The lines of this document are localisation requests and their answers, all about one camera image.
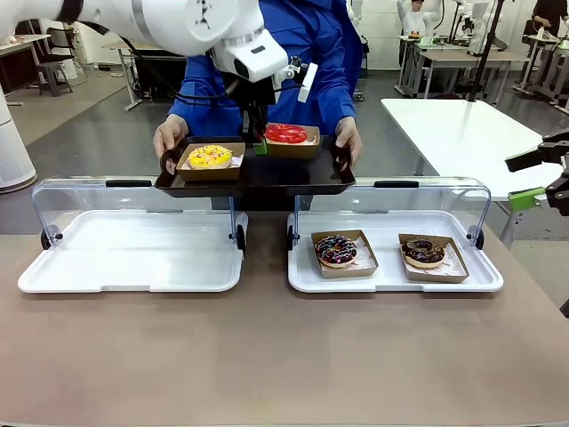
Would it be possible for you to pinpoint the black office chair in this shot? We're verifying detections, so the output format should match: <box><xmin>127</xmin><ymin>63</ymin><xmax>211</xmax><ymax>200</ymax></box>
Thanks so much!
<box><xmin>34</xmin><ymin>27</ymin><xmax>76</xmax><ymax>97</ymax></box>

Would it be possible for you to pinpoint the background person in black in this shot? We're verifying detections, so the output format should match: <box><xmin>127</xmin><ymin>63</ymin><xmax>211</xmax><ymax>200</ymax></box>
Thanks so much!
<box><xmin>522</xmin><ymin>0</ymin><xmax>563</xmax><ymax>48</ymax></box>

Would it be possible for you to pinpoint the background person in white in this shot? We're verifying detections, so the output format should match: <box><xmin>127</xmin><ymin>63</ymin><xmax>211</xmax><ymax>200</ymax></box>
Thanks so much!
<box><xmin>397</xmin><ymin>0</ymin><xmax>430</xmax><ymax>37</ymax></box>

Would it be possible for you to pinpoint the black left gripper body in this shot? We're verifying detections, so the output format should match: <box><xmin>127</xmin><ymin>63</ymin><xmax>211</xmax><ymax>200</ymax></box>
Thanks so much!
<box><xmin>220</xmin><ymin>73</ymin><xmax>277</xmax><ymax>134</ymax></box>

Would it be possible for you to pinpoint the brown background table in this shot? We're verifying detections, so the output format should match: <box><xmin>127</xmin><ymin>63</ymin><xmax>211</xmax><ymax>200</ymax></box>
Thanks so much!
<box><xmin>100</xmin><ymin>39</ymin><xmax>188</xmax><ymax>112</ymax></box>

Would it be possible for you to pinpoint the chocolate glazed donut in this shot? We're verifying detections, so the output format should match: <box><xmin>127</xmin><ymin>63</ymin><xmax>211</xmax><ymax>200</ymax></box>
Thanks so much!
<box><xmin>397</xmin><ymin>232</ymin><xmax>471</xmax><ymax>285</ymax></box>

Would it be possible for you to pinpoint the person's left hand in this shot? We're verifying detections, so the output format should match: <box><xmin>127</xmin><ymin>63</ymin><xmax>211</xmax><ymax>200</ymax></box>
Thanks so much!
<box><xmin>333</xmin><ymin>117</ymin><xmax>363</xmax><ymax>169</ymax></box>

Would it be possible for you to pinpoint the black serving tray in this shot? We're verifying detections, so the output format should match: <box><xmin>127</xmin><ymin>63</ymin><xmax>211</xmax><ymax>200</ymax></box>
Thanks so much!
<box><xmin>154</xmin><ymin>134</ymin><xmax>357</xmax><ymax>199</ymax></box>

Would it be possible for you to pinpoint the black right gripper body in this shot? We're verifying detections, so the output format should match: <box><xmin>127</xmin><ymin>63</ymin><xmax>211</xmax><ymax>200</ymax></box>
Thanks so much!
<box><xmin>537</xmin><ymin>130</ymin><xmax>569</xmax><ymax>218</ymax></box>

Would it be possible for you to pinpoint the grey background work table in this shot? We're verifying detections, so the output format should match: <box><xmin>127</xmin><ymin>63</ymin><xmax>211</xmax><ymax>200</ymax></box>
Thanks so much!
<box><xmin>397</xmin><ymin>35</ymin><xmax>520</xmax><ymax>100</ymax></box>

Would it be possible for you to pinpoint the person in blue jacket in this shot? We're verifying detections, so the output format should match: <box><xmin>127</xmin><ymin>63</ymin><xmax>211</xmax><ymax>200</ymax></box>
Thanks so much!
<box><xmin>166</xmin><ymin>0</ymin><xmax>371</xmax><ymax>213</ymax></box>

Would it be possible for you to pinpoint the black stand pole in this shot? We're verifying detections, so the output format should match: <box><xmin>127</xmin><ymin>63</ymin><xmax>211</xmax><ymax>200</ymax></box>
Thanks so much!
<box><xmin>466</xmin><ymin>0</ymin><xmax>502</xmax><ymax>103</ymax></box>

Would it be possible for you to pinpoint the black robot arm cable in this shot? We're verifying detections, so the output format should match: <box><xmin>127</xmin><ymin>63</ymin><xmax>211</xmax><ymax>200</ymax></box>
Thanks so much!
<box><xmin>82</xmin><ymin>20</ymin><xmax>244</xmax><ymax>108</ymax></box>

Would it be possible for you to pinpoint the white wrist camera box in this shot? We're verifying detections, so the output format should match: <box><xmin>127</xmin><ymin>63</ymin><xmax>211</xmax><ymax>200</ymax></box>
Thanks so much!
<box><xmin>271</xmin><ymin>55</ymin><xmax>320</xmax><ymax>104</ymax></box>

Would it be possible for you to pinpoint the person's right hand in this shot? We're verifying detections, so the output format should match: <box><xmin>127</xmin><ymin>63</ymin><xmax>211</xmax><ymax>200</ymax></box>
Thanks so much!
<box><xmin>152</xmin><ymin>117</ymin><xmax>191</xmax><ymax>159</ymax></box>

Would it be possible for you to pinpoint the red glazed donut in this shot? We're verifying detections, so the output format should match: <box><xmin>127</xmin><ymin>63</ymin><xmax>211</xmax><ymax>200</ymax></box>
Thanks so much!
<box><xmin>264</xmin><ymin>123</ymin><xmax>309</xmax><ymax>145</ymax></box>
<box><xmin>263</xmin><ymin>124</ymin><xmax>322</xmax><ymax>160</ymax></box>

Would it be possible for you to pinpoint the dark chocolate donut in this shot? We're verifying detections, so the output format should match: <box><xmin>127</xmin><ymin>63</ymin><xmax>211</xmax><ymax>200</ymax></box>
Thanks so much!
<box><xmin>400</xmin><ymin>236</ymin><xmax>446</xmax><ymax>270</ymax></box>

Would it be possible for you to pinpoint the yellow glazed sprinkle donut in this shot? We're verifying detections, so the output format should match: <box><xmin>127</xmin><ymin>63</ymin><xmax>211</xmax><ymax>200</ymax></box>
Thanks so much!
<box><xmin>187</xmin><ymin>144</ymin><xmax>234</xmax><ymax>171</ymax></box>

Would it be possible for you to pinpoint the white side table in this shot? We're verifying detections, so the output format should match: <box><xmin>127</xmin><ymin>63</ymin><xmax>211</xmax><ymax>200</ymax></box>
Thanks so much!
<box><xmin>380</xmin><ymin>97</ymin><xmax>569</xmax><ymax>244</ymax></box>

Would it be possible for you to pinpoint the chocolate sprinkled donut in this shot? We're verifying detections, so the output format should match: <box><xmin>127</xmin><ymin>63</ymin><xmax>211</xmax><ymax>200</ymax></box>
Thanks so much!
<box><xmin>309</xmin><ymin>229</ymin><xmax>381</xmax><ymax>280</ymax></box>

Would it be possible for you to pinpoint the clear plastic display lid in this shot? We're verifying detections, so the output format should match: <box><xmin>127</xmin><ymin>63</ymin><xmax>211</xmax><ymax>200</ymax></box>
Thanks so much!
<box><xmin>287</xmin><ymin>175</ymin><xmax>493</xmax><ymax>251</ymax></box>
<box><xmin>31</xmin><ymin>175</ymin><xmax>246</xmax><ymax>257</ymax></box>

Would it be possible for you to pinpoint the white cylinder appliance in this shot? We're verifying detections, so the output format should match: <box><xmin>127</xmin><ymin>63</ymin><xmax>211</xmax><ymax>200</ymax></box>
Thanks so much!
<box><xmin>0</xmin><ymin>83</ymin><xmax>38</xmax><ymax>195</ymax></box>

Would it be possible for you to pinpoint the white plastic display tray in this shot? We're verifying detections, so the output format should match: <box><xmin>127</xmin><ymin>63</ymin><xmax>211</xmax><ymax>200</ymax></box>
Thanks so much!
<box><xmin>17</xmin><ymin>208</ymin><xmax>250</xmax><ymax>294</ymax></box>
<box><xmin>285</xmin><ymin>209</ymin><xmax>505</xmax><ymax>294</ymax></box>

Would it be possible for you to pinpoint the chocolate donut with coloured sprinkles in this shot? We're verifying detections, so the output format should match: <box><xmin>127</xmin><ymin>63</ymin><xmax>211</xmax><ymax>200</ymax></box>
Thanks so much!
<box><xmin>314</xmin><ymin>234</ymin><xmax>358</xmax><ymax>270</ymax></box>

